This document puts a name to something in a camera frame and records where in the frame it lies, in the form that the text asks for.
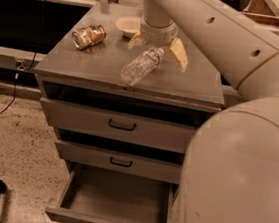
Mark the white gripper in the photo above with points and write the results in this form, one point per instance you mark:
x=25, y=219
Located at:
x=157, y=33

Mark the clear plastic water bottle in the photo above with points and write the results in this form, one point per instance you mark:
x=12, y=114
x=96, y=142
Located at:
x=141, y=66

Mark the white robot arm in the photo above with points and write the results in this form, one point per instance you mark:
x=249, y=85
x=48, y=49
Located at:
x=231, y=170

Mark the grey drawer cabinet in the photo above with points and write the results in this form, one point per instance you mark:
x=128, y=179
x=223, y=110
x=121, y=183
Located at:
x=91, y=78

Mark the grey top drawer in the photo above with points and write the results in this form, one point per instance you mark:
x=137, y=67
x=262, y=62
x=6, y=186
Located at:
x=143, y=131

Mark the grey drawer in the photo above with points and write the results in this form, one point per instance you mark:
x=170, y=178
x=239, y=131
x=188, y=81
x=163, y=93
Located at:
x=121, y=162
x=95, y=195
x=143, y=131

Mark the grey middle drawer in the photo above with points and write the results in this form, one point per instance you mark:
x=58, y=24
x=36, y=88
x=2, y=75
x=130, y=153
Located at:
x=121, y=162

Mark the grey bottom drawer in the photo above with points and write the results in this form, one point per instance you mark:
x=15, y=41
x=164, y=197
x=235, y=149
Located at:
x=95, y=195

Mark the white paper bowl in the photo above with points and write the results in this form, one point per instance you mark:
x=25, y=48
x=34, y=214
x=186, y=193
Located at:
x=129, y=26

